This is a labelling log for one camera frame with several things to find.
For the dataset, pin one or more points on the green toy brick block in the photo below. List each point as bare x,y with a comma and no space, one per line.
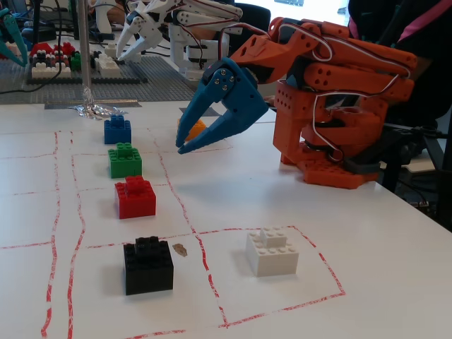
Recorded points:
125,163

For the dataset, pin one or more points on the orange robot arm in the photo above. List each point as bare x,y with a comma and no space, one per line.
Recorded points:
339,77

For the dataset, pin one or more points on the small green brick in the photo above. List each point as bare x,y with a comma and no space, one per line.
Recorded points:
75,60

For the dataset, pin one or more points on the red white black brick pile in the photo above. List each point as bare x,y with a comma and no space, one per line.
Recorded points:
51,60

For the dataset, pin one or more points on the red toy brick block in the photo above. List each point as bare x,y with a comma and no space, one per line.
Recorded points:
136,199

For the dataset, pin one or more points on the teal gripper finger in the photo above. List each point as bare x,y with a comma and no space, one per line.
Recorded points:
16,39

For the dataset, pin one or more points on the black office chair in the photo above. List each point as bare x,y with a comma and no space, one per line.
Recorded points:
252,21

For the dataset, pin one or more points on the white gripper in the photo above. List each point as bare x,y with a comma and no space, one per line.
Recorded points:
138,22

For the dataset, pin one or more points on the grey studded baseplate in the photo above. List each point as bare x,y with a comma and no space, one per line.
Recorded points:
148,88

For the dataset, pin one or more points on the person in black shirt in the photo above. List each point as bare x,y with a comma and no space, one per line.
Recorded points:
423,42

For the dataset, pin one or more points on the orange toy brick block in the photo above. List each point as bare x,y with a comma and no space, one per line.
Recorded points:
197,129

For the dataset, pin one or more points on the metal pole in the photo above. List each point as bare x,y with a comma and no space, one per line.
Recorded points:
84,42

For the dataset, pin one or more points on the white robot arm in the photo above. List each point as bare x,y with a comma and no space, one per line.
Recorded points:
197,31

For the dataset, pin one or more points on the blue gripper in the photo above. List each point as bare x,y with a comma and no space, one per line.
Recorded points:
244,96

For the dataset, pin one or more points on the black table clamp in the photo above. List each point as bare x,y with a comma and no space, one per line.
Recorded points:
399,148

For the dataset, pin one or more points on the blue toy brick block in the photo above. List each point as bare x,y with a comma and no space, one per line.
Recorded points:
118,131

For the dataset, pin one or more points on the black toy brick block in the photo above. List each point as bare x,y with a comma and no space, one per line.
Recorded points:
148,266

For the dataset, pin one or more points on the long grey tape strip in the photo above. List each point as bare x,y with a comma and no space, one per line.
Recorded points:
116,103

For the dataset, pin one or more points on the crumpled aluminium foil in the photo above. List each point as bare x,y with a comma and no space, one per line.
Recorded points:
93,107

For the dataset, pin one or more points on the white toy brick block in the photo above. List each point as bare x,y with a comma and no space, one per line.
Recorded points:
272,254

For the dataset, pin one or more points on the white brick stack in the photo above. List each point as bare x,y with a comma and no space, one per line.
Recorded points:
107,65

